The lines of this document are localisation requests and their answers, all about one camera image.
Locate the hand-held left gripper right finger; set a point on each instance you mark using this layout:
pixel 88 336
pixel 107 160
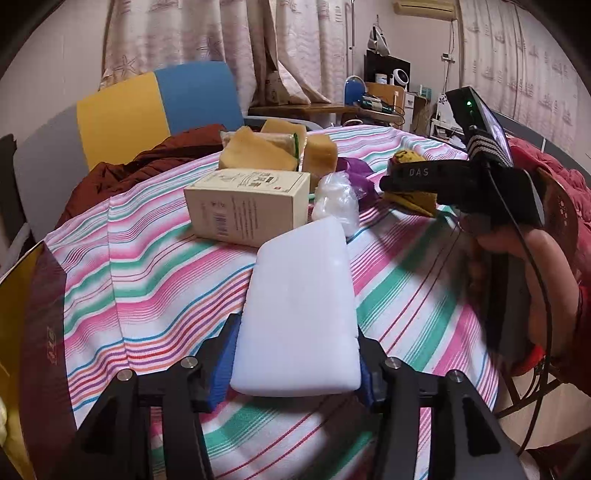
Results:
pixel 367 378

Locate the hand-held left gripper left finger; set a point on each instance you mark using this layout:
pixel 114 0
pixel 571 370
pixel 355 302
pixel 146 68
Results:
pixel 225 369

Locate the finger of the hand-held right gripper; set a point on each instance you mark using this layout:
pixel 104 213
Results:
pixel 420 177

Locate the yellow spotted cloth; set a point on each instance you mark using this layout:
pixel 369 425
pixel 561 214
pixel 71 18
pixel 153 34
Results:
pixel 418 205

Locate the purple plastic brush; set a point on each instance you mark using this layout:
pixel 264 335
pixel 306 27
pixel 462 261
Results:
pixel 358 177

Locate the white foam block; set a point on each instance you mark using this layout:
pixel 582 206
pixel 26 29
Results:
pixel 300 304

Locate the clear biscuit packet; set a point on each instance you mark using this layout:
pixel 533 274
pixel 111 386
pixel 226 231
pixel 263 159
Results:
pixel 288 141

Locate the dark red gold box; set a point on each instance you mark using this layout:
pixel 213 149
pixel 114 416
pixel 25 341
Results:
pixel 32 350

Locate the person's right forearm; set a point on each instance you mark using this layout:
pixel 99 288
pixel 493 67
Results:
pixel 582 323

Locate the person's right hand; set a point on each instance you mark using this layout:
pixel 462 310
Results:
pixel 554 295

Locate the brown cardboard box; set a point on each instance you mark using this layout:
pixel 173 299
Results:
pixel 418 113

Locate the green cylindrical container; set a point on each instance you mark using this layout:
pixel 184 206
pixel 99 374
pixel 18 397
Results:
pixel 376 102

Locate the white plastic bag bundle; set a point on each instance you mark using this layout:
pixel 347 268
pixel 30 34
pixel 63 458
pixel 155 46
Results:
pixel 334 203

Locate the wooden box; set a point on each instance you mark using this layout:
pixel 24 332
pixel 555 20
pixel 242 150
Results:
pixel 385 90

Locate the white round device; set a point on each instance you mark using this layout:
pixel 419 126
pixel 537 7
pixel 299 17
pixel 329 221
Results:
pixel 400 79

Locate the yellow sponge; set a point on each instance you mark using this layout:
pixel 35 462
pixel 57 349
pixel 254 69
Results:
pixel 319 157
pixel 281 127
pixel 254 154

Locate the blue round appliance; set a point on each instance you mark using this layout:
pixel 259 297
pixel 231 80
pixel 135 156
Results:
pixel 354 91

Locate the striped tablecloth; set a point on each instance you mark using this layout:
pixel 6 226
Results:
pixel 152 286

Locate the black monitor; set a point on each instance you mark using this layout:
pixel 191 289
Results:
pixel 381 64

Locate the wooden desk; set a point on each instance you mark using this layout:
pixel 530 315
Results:
pixel 300 110

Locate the patterned beige curtain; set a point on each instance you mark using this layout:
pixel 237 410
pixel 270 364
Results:
pixel 231 41
pixel 517 55

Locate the white steam iron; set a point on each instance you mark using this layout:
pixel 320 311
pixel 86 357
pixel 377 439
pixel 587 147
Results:
pixel 379 39

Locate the metal lamp pole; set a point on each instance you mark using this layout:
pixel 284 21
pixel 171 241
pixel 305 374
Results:
pixel 352 37

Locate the beige cardboard box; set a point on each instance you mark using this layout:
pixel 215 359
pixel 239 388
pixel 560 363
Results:
pixel 249 207

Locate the air conditioner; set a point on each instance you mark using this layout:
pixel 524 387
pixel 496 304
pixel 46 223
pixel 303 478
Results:
pixel 425 8

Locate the dark red jacket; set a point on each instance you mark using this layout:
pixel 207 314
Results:
pixel 138 170

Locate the yellow blue grey chair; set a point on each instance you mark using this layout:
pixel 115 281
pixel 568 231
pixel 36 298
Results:
pixel 138 110

